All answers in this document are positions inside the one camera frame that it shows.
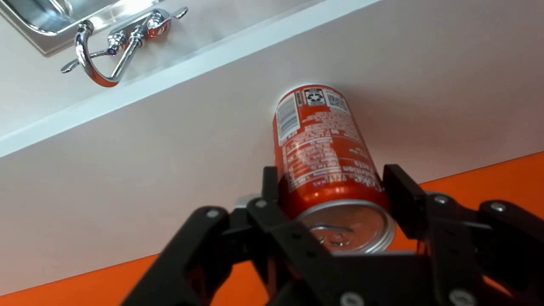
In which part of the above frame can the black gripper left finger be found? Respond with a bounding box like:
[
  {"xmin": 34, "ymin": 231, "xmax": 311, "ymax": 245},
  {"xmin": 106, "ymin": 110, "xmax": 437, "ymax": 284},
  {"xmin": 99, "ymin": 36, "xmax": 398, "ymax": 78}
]
[{"xmin": 121, "ymin": 165, "xmax": 342, "ymax": 306}]

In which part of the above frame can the chrome faucet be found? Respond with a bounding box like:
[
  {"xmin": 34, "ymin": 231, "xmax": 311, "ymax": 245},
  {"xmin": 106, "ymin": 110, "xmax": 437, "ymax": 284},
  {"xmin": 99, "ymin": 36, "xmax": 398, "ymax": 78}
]
[{"xmin": 60, "ymin": 5, "xmax": 191, "ymax": 90}]

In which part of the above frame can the stainless steel sink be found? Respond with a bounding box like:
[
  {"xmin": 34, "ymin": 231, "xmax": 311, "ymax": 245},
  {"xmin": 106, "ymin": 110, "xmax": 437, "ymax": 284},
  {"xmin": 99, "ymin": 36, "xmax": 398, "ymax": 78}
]
[{"xmin": 0, "ymin": 0, "xmax": 167, "ymax": 58}]

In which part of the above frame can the red soda can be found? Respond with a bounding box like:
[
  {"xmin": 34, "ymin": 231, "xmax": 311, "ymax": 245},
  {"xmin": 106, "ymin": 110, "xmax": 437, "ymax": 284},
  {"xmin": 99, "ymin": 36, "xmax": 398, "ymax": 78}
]
[{"xmin": 272, "ymin": 81, "xmax": 400, "ymax": 257}]

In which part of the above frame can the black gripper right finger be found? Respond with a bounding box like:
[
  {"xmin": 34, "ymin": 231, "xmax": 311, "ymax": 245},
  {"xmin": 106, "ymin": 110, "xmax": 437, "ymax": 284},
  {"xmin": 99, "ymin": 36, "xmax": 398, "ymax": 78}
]
[{"xmin": 383, "ymin": 163, "xmax": 544, "ymax": 306}]

